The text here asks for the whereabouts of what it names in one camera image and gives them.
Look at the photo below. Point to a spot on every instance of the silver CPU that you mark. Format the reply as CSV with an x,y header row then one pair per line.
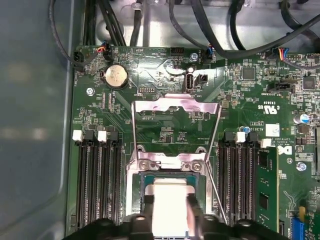
x,y
170,207

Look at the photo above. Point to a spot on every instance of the black PC case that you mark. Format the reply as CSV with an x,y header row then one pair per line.
x,y
30,100

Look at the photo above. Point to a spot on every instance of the blue top capacitor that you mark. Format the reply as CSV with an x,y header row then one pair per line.
x,y
246,129
304,118

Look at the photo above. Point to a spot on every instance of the green RAM stick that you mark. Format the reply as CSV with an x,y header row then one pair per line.
x,y
267,175

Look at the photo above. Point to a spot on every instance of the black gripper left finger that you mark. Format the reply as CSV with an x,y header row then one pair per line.
x,y
140,230

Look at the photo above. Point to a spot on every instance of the internal USB port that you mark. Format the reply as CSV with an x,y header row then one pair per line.
x,y
189,82

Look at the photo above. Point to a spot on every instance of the silver motherboard screw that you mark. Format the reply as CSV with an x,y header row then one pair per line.
x,y
90,91
193,57
301,166

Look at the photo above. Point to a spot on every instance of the silver coin cell battery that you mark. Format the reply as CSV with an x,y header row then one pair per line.
x,y
116,76

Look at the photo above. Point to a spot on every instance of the green motherboard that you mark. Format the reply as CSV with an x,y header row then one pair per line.
x,y
120,110

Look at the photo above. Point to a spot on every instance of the blue board connector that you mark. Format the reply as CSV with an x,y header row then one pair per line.
x,y
300,228

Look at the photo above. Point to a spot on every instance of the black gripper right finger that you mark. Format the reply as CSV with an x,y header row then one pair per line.
x,y
215,230

